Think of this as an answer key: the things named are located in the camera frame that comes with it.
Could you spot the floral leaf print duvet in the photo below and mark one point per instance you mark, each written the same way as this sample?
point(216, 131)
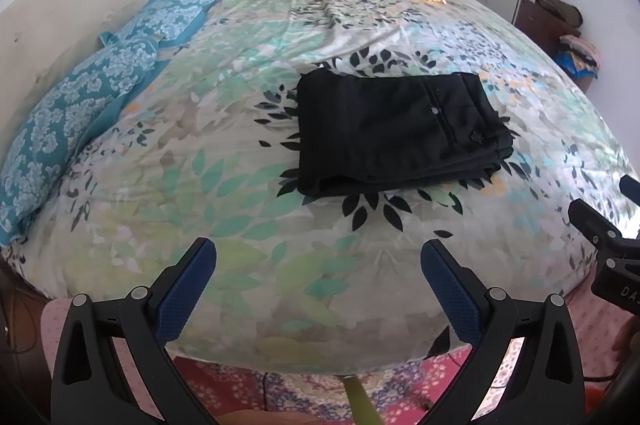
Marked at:
point(225, 155)

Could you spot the black pants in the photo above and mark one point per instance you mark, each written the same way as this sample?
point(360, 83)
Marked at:
point(390, 130)

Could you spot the large blue floral pillow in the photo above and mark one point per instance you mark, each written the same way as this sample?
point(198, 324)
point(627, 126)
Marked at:
point(65, 125)

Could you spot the olive bag on dresser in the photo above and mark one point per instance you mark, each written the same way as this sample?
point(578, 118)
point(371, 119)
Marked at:
point(560, 9)

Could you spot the pink dotted cloth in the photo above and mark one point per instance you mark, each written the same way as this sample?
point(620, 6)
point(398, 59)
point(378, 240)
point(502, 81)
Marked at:
point(592, 340)

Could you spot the brown wooden dresser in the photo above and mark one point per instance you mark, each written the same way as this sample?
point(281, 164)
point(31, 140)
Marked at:
point(537, 25)

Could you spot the small blue floral pillow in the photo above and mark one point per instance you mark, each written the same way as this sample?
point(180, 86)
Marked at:
point(170, 10)

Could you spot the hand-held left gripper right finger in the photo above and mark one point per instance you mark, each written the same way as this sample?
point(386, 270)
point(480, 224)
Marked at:
point(450, 295)

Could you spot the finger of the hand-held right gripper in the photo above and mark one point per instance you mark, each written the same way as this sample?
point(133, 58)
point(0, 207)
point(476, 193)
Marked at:
point(595, 230)
point(631, 190)

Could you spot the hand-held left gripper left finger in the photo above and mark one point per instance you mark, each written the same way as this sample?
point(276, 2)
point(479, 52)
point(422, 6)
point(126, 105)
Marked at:
point(185, 290)

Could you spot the cream padded headboard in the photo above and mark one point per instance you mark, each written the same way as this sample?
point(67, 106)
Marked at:
point(60, 0)

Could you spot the patterned red rug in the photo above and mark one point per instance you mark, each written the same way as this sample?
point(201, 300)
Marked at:
point(300, 390)

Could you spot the pile of colourful clothes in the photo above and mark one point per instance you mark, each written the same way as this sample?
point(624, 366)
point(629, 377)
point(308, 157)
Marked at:
point(580, 55)

